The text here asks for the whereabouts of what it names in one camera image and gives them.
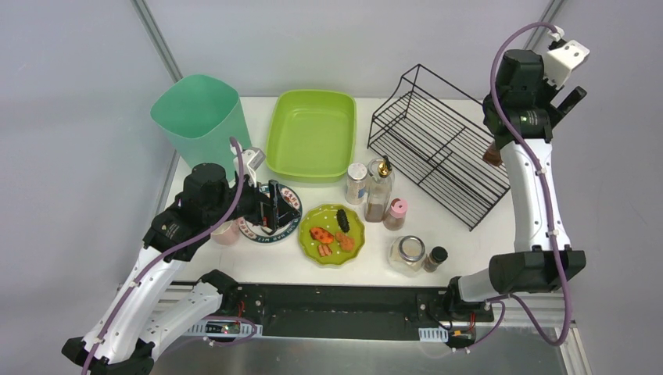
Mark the teal plastic bin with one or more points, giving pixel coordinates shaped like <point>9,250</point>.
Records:
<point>198,115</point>

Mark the black wire rack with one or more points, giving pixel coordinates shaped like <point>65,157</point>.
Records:
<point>432,131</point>

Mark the fried chicken nugget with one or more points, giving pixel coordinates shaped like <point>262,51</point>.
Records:
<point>346,243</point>

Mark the orange grilled fish piece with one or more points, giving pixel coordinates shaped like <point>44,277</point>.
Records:
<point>321,235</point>

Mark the large glass jar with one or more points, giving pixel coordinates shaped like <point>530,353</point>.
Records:
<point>406,255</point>

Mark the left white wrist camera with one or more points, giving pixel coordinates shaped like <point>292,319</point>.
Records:
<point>252,159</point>

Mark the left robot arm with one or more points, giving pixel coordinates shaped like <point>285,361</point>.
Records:
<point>128,339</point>

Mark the pink white mug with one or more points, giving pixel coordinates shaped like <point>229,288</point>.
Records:
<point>226,234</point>

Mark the small black cap spice bottle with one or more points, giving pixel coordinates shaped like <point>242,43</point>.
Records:
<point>434,259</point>

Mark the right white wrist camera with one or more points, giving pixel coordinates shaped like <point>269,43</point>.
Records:
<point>562,58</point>

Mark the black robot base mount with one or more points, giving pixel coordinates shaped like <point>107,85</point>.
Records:
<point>347,312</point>

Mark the pork belly piece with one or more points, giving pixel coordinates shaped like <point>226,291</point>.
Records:
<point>324,250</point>

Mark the oil bottle gold spout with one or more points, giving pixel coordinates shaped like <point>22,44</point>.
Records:
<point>492,156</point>

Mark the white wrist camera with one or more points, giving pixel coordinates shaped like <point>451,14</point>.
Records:
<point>562,58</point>
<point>252,159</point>

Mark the tall oil bottle gold pump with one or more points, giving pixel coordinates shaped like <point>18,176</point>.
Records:
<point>379,186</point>

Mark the green dotted plate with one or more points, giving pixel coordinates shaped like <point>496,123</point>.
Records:
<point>325,216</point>

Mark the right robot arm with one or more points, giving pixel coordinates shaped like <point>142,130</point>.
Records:
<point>521,119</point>

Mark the white plate teal rim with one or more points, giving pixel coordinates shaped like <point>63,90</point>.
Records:
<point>259,234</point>

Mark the pink lid spice jar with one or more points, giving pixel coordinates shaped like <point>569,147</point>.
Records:
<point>395,215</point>

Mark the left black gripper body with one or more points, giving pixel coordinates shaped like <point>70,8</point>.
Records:
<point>264,208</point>

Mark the lime green plastic basin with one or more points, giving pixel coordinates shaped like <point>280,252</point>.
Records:
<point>312,136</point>

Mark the white grain shaker jar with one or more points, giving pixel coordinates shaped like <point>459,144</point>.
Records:
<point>356,183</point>

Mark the black sea cucumber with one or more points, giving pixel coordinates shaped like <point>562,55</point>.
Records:
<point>343,221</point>

